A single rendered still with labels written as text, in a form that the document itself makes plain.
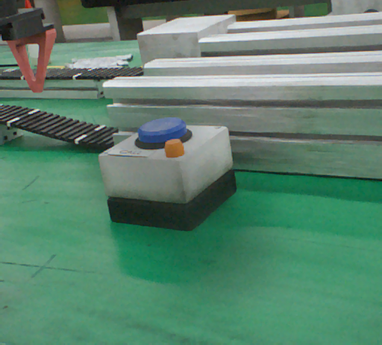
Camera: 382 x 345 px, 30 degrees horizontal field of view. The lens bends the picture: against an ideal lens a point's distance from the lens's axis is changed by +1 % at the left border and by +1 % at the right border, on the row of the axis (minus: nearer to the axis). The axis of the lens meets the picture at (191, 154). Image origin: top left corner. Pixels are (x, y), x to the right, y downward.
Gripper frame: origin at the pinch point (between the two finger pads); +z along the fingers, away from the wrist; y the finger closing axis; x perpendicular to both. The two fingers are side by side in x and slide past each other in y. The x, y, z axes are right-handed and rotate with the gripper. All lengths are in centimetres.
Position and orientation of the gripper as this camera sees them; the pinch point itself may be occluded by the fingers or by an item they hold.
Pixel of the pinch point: (13, 95)
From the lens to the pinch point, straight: 85.9
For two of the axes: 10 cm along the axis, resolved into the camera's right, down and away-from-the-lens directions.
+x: -8.5, -0.5, 5.2
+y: 5.0, -3.6, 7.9
